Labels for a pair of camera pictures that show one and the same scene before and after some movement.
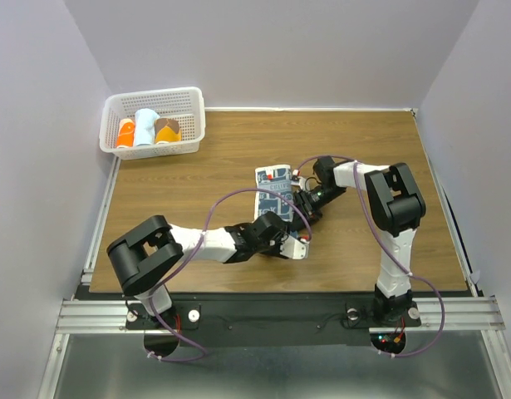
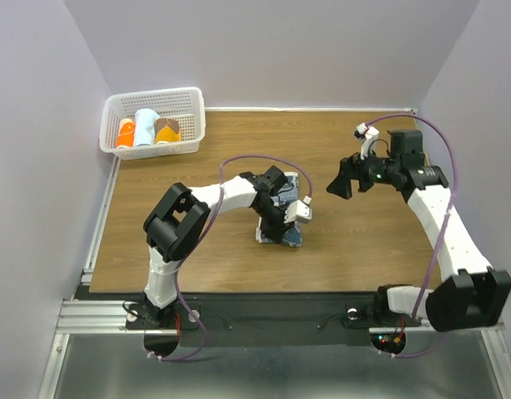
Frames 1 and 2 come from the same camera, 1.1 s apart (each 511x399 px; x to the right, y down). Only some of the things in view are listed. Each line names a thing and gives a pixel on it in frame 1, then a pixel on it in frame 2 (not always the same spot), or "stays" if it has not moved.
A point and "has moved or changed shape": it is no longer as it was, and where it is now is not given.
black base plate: (269, 320) stays
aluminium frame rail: (92, 312) stays
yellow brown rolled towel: (167, 130) stays
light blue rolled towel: (144, 126) stays
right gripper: (310, 212) to (351, 168)
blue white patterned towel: (277, 179) has moved or changed shape
